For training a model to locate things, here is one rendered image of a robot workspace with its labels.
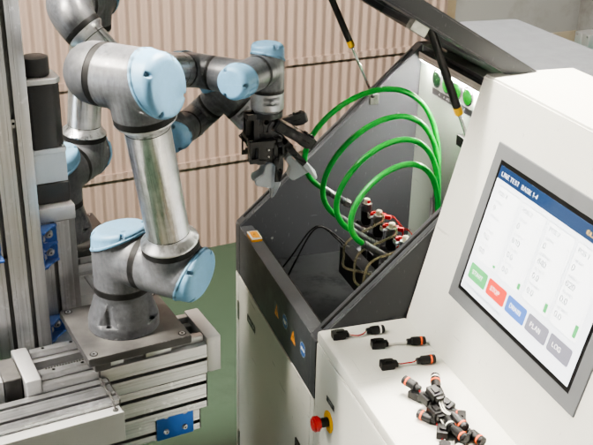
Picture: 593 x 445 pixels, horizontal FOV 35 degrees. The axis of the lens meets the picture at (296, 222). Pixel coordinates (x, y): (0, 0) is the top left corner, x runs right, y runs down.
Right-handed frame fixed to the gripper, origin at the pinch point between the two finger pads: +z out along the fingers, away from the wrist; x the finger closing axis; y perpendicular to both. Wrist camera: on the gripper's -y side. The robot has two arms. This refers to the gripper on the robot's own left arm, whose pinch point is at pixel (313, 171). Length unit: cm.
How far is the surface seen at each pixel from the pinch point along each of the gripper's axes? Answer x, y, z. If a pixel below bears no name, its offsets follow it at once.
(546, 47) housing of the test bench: -8, -66, 21
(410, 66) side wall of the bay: -34, -41, 5
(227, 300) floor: -179, 69, 52
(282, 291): 5.3, 26.5, 15.3
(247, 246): -25.9, 28.1, 7.4
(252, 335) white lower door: -26, 45, 27
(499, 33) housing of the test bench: -23, -63, 13
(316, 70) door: -237, -35, 13
